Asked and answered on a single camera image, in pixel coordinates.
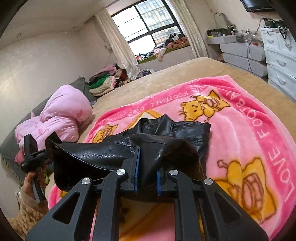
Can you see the pile of folded clothes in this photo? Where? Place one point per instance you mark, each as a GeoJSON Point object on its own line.
{"type": "Point", "coordinates": [107, 79]}

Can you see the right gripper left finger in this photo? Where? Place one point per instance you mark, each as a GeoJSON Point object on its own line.
{"type": "Point", "coordinates": [90, 209]}

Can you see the clothes on window sill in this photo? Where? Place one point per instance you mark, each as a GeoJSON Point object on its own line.
{"type": "Point", "coordinates": [174, 42]}

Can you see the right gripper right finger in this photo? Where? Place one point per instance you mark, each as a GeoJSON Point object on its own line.
{"type": "Point", "coordinates": [204, 211]}

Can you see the grey dressing table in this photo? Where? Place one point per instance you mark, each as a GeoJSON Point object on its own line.
{"type": "Point", "coordinates": [238, 52]}

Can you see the left forearm beige sleeve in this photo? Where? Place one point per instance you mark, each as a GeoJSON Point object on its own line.
{"type": "Point", "coordinates": [29, 215]}

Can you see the white curtain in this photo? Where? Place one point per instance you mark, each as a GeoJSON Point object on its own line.
{"type": "Point", "coordinates": [191, 30]}
{"type": "Point", "coordinates": [123, 53]}

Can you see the black leather jacket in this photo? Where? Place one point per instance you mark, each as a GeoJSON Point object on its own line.
{"type": "Point", "coordinates": [159, 143]}

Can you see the pink duvet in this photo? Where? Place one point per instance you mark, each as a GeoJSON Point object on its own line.
{"type": "Point", "coordinates": [66, 112]}

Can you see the window with black frame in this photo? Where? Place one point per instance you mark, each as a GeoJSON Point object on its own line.
{"type": "Point", "coordinates": [146, 24]}

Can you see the white drawer chest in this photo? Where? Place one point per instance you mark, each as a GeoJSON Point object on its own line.
{"type": "Point", "coordinates": [279, 47]}

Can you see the black wall television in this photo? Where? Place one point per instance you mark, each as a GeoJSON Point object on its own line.
{"type": "Point", "coordinates": [257, 5]}

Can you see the left hand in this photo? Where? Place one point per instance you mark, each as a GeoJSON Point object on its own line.
{"type": "Point", "coordinates": [27, 186]}

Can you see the left white curtain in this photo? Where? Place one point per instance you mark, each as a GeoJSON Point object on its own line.
{"type": "Point", "coordinates": [123, 53]}

